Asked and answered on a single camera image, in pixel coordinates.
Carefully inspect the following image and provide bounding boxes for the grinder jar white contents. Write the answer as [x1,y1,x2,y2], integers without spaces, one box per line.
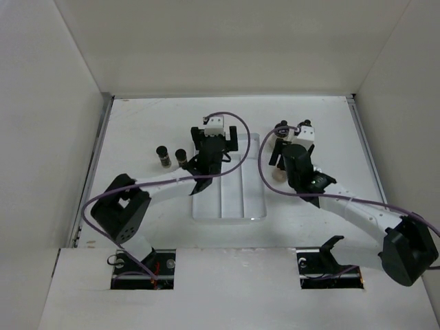
[269,120,289,149]

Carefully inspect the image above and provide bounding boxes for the pink cap spice jar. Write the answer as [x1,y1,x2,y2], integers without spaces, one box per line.
[272,168,287,182]

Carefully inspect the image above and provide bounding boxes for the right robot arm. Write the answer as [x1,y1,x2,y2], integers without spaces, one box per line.
[269,140,439,287]

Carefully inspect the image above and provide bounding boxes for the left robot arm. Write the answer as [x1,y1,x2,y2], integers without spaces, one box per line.
[90,126,238,274]

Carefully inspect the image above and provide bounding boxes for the dark spice bottle black cap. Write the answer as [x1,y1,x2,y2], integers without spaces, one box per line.
[175,148,188,168]

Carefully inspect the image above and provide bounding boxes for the dark spice bottle far left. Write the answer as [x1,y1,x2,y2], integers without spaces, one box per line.
[156,145,171,168]

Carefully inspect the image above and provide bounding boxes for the white divided organizer tray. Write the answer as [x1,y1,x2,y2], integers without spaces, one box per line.
[192,133,267,224]

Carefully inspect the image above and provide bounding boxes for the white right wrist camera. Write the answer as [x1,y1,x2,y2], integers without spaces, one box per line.
[293,126,315,149]

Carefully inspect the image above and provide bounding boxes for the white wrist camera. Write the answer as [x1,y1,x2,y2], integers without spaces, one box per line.
[202,115,225,137]
[293,126,315,149]

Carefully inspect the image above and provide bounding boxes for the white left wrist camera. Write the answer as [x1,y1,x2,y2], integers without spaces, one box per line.
[202,115,225,137]

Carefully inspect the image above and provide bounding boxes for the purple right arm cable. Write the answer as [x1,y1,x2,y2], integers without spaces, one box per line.
[258,125,440,238]

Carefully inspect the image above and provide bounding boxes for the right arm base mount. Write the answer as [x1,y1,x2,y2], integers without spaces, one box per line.
[296,235,364,289]

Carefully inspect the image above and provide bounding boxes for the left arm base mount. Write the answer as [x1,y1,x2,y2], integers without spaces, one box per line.
[107,250,177,291]

